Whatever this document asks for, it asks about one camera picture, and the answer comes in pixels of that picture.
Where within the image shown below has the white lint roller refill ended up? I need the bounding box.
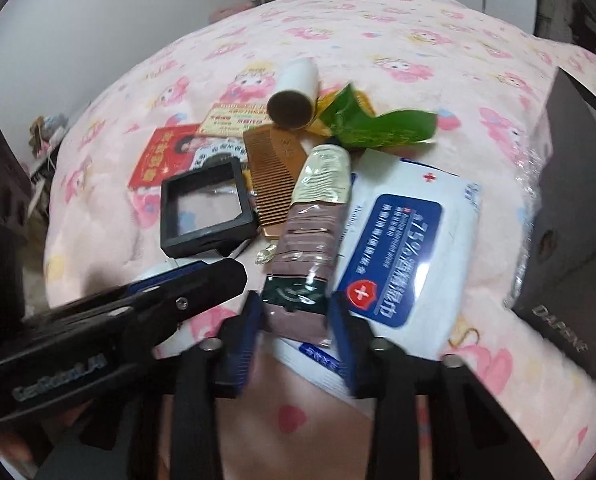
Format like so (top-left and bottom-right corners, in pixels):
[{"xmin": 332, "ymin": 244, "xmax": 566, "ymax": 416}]
[{"xmin": 266, "ymin": 58, "xmax": 319, "ymax": 130}]

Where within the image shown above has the person left hand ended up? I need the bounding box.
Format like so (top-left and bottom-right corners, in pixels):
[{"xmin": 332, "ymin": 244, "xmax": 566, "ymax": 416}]
[{"xmin": 0, "ymin": 402, "xmax": 90, "ymax": 463}]

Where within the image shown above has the red envelope packet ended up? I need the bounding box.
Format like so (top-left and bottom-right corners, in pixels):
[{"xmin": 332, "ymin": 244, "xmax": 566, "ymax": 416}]
[{"xmin": 128, "ymin": 125, "xmax": 203, "ymax": 190}]

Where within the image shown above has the black Daphne shoe box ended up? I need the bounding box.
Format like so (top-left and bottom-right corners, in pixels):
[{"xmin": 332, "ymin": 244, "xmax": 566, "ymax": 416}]
[{"xmin": 512, "ymin": 70, "xmax": 596, "ymax": 380}]

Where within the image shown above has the brown wooden comb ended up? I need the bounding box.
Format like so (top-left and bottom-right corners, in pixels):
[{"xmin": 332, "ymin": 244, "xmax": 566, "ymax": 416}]
[{"xmin": 243, "ymin": 125, "xmax": 307, "ymax": 238}]

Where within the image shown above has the yellow printed card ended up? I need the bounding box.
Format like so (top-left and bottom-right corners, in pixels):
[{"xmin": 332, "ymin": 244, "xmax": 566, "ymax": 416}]
[{"xmin": 198, "ymin": 103, "xmax": 271, "ymax": 138}]

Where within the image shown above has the white alcohol wipes pack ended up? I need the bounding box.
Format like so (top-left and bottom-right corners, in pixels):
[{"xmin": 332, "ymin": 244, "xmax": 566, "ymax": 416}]
[{"xmin": 277, "ymin": 148, "xmax": 483, "ymax": 406}]

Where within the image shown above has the green yellow snack wrapper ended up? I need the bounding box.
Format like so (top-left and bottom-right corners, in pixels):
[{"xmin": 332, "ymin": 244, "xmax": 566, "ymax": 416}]
[{"xmin": 307, "ymin": 84, "xmax": 438, "ymax": 148}]

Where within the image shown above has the pink cartoon print bedspread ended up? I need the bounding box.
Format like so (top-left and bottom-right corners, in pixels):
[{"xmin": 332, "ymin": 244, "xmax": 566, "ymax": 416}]
[{"xmin": 44, "ymin": 0, "xmax": 596, "ymax": 479}]

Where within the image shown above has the black square frame case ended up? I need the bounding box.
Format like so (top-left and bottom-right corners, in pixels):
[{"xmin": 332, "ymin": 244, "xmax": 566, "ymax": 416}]
[{"xmin": 160, "ymin": 157, "xmax": 259, "ymax": 259}]

